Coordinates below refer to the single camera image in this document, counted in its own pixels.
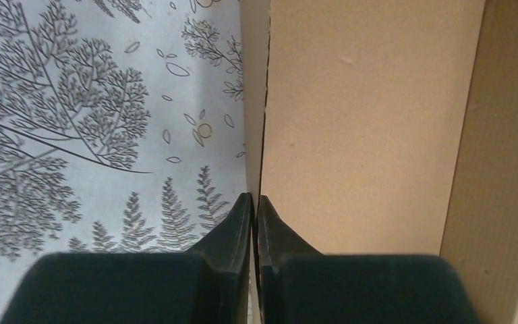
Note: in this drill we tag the brown cardboard box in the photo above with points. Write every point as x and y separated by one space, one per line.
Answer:
391 127

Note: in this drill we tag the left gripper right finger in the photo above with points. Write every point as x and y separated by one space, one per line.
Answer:
299 284

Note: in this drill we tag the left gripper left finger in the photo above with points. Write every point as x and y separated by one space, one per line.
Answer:
208 283

